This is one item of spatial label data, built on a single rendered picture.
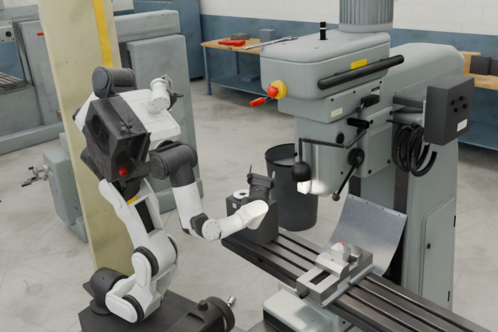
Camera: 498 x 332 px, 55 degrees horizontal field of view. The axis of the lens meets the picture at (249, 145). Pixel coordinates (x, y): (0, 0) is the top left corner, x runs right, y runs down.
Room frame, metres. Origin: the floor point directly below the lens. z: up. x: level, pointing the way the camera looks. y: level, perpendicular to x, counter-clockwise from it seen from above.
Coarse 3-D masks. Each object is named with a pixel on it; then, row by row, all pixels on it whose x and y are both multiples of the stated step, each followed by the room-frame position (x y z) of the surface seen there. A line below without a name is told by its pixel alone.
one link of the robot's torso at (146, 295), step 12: (144, 264) 1.69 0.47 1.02; (144, 276) 1.69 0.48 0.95; (156, 276) 1.75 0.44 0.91; (168, 276) 1.81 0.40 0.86; (132, 288) 1.83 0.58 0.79; (144, 288) 1.74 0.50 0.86; (156, 288) 1.87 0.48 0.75; (132, 300) 1.81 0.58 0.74; (144, 300) 1.78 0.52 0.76; (156, 300) 1.83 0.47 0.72; (144, 312) 1.79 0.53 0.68
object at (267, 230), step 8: (240, 192) 2.06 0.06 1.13; (248, 192) 2.05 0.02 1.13; (232, 200) 2.01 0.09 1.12; (240, 200) 2.00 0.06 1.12; (272, 200) 1.98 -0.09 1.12; (232, 208) 2.01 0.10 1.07; (272, 208) 1.95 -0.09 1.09; (272, 216) 1.95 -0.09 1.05; (264, 224) 1.90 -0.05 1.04; (272, 224) 1.94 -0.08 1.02; (240, 232) 1.98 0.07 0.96; (248, 232) 1.94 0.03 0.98; (256, 232) 1.91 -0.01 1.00; (264, 232) 1.90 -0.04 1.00; (272, 232) 1.94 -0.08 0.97; (248, 240) 1.95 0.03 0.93; (256, 240) 1.91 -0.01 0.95; (264, 240) 1.90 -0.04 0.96
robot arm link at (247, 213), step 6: (252, 204) 1.70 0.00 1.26; (258, 204) 1.71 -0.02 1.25; (264, 204) 1.72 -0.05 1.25; (240, 210) 1.67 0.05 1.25; (246, 210) 1.66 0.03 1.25; (252, 210) 1.67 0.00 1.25; (258, 210) 1.68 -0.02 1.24; (264, 210) 1.68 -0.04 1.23; (240, 216) 1.65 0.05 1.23; (246, 216) 1.65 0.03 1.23; (252, 216) 1.65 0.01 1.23; (258, 216) 1.67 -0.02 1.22; (246, 222) 1.64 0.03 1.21
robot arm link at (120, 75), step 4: (108, 68) 1.83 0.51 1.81; (112, 68) 1.85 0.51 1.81; (116, 68) 1.87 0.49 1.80; (120, 68) 1.90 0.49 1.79; (112, 72) 1.82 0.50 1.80; (116, 72) 1.84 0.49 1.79; (120, 72) 1.86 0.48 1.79; (124, 72) 1.88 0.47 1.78; (128, 72) 1.90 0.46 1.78; (116, 76) 1.83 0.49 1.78; (120, 76) 1.84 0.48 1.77; (124, 76) 1.86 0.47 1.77; (128, 76) 1.88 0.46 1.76; (116, 80) 1.82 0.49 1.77; (120, 80) 1.84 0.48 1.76; (124, 80) 1.86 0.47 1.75; (128, 80) 1.87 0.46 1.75; (116, 84) 1.82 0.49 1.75; (120, 84) 1.84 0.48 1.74; (124, 84) 1.86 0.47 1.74; (128, 84) 1.88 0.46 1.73
